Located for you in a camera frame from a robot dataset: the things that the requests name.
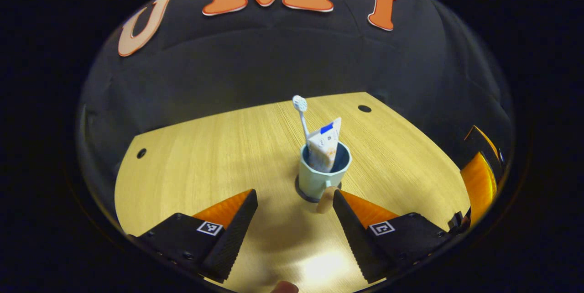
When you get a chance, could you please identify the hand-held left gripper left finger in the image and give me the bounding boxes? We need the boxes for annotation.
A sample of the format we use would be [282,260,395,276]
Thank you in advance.
[129,188,259,283]

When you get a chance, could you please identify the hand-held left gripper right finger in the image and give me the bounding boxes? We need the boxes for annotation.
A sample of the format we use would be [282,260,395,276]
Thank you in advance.
[332,189,451,283]

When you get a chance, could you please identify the dark round coaster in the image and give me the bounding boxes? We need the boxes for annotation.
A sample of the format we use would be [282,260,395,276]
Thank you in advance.
[295,175,342,204]

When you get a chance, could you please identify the light blue cup wooden handle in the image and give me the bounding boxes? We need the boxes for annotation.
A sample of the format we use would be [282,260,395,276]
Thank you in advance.
[297,141,353,215]

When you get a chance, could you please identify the white toothpaste tube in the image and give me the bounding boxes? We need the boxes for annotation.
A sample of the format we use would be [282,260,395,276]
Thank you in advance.
[307,117,342,173]

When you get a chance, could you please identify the white toothbrush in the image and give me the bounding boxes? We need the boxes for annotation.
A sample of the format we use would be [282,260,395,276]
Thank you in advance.
[292,95,313,154]

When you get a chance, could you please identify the wooden desktop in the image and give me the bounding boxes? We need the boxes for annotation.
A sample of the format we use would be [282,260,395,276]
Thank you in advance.
[114,91,473,293]

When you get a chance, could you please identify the black backdrop cloth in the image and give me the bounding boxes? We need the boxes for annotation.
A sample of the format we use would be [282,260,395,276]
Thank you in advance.
[78,0,516,220]

